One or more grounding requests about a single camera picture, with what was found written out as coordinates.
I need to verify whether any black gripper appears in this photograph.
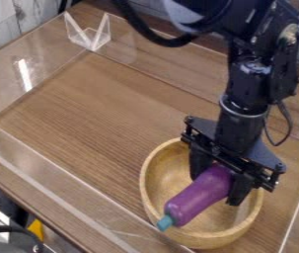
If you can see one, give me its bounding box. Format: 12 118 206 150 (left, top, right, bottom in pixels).
181 116 286 207

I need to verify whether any purple toy eggplant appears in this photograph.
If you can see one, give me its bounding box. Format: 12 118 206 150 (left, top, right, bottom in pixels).
156 163 233 231

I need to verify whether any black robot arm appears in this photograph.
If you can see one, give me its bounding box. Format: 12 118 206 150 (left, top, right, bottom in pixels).
163 0 299 206

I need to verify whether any brown wooden bowl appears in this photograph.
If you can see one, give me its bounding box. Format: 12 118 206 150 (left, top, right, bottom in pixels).
140 138 263 250

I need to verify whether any yellow tag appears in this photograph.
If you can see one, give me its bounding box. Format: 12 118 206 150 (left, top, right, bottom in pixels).
28 218 46 240

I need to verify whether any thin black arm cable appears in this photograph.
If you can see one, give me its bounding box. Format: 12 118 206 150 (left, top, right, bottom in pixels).
262 102 294 147

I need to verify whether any clear acrylic front wall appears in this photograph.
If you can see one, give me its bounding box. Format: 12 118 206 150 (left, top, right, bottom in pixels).
0 128 194 253

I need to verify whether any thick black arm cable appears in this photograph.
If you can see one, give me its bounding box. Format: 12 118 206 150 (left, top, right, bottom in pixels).
111 0 202 48

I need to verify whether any clear acrylic corner bracket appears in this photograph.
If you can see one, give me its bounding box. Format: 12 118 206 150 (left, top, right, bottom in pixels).
63 12 111 51

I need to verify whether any black cable loop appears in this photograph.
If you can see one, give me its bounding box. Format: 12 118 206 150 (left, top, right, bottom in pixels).
0 224 44 253

